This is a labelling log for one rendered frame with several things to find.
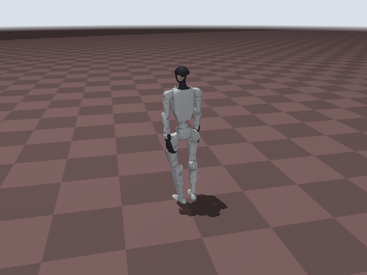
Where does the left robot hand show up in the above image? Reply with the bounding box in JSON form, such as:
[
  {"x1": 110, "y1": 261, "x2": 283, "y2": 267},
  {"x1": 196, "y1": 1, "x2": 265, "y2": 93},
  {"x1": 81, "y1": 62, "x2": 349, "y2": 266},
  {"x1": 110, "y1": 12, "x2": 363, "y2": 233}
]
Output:
[{"x1": 165, "y1": 134, "x2": 176, "y2": 154}]

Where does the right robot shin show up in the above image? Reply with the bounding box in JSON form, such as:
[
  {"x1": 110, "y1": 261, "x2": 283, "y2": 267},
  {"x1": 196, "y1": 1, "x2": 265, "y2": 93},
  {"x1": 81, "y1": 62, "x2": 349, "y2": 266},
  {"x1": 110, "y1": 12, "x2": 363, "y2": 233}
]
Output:
[{"x1": 189, "y1": 161, "x2": 198, "y2": 194}]

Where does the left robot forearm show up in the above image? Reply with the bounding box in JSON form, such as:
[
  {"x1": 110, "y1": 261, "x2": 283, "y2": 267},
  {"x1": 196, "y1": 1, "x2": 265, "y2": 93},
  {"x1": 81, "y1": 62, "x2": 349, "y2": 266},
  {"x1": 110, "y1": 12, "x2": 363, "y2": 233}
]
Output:
[{"x1": 161, "y1": 112, "x2": 171, "y2": 139}]

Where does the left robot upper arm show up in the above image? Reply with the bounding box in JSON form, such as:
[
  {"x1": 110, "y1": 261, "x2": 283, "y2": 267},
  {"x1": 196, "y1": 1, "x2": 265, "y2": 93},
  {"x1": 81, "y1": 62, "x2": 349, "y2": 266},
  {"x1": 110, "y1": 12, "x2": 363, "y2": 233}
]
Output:
[{"x1": 162, "y1": 90, "x2": 173, "y2": 119}]

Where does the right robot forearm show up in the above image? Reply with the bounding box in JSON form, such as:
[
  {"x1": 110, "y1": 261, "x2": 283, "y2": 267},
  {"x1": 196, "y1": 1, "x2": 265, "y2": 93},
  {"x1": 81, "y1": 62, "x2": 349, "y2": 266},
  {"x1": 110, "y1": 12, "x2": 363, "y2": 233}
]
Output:
[{"x1": 194, "y1": 112, "x2": 202, "y2": 130}]

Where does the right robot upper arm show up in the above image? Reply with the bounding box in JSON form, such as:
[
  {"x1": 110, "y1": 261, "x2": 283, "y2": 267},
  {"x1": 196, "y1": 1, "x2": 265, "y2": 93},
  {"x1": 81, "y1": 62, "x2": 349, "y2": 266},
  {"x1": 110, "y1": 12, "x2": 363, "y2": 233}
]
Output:
[{"x1": 194, "y1": 88, "x2": 202, "y2": 114}]

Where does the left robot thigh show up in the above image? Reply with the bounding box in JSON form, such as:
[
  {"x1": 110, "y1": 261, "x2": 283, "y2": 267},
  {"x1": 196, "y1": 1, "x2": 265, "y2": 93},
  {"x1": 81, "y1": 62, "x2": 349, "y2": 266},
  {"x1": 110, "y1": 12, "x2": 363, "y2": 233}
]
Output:
[{"x1": 166, "y1": 132, "x2": 183, "y2": 174}]

